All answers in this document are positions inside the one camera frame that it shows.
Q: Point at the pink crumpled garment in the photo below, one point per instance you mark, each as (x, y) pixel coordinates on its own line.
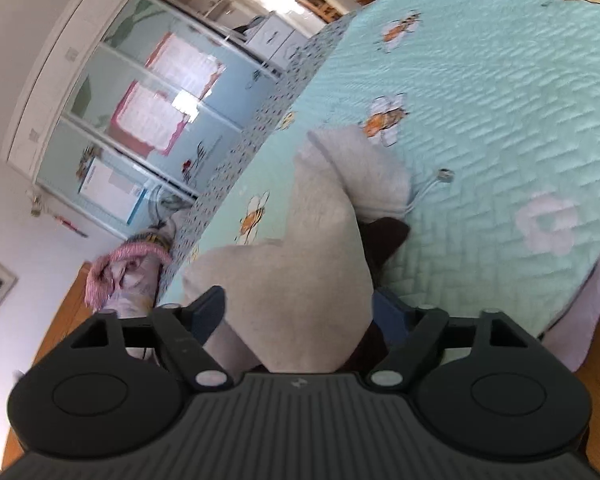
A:
(99, 281)

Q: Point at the floral rolled quilt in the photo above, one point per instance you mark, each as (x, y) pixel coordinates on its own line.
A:
(134, 286)

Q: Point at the blue sliding-door wardrobe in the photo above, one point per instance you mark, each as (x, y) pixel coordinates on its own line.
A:
(131, 107)

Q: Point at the white drawer cabinet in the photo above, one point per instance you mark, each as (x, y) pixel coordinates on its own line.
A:
(275, 41)

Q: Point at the teal bee-pattern bedspread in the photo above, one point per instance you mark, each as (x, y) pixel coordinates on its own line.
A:
(500, 138)

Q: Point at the grey and maroon sweatshirt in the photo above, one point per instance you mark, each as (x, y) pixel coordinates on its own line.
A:
(302, 304)

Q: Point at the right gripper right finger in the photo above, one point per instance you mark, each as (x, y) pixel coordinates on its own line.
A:
(414, 339)

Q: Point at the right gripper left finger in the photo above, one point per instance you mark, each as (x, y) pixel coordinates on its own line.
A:
(182, 333)

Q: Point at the wooden headboard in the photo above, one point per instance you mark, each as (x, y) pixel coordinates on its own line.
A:
(71, 313)

